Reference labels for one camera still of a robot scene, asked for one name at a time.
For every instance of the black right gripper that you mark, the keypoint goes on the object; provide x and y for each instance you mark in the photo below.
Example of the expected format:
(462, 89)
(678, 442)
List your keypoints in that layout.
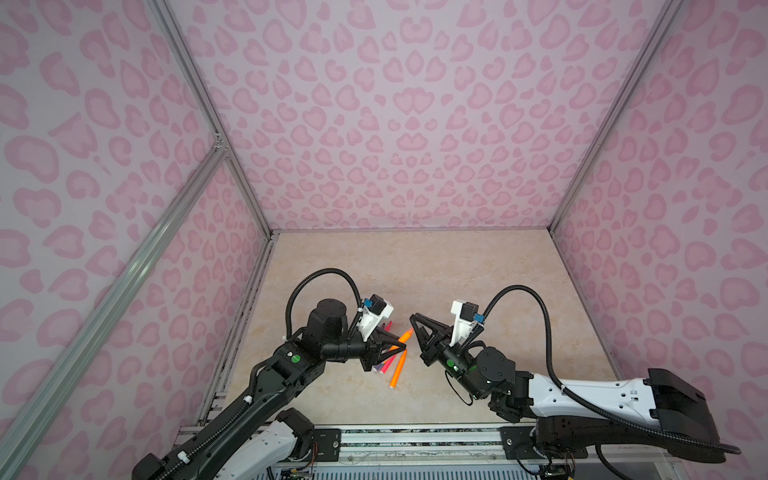
(432, 353)

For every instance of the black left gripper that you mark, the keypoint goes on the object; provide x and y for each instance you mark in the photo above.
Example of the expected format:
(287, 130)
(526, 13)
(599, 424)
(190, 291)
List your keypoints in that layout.
(373, 348)

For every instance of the orange pen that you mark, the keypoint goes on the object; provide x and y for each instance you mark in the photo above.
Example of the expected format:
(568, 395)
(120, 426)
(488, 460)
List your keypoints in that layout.
(398, 370)

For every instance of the orange pen cap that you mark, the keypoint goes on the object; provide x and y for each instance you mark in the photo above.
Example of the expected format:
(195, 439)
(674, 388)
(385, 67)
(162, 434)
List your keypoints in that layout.
(406, 336)

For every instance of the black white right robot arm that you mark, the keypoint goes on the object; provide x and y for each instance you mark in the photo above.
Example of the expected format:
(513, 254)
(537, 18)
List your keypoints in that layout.
(660, 410)

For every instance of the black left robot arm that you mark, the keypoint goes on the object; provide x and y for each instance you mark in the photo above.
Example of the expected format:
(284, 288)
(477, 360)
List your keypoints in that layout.
(276, 381)

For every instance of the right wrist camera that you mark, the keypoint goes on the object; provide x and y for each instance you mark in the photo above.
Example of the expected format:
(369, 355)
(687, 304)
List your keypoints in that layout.
(467, 319)

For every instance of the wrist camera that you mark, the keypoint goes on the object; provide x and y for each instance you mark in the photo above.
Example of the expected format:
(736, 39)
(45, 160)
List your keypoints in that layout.
(375, 310)
(467, 319)

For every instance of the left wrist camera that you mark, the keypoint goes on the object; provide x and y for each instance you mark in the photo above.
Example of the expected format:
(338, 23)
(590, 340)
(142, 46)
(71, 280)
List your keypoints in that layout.
(375, 310)

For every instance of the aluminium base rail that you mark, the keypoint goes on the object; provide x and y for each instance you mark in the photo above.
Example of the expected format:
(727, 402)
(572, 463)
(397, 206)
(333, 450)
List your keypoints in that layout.
(429, 451)

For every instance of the aluminium diagonal wall bar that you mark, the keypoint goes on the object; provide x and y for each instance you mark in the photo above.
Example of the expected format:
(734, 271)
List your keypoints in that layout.
(36, 417)

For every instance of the aluminium corner post left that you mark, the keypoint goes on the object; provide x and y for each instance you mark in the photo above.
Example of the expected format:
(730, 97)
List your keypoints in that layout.
(167, 22)

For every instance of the aluminium corner post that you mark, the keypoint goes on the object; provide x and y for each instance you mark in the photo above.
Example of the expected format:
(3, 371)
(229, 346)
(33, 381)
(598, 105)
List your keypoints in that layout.
(167, 22)
(651, 48)

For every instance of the aluminium corner post right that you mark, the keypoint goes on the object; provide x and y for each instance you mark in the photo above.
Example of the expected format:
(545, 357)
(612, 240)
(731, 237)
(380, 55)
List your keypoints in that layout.
(651, 48)

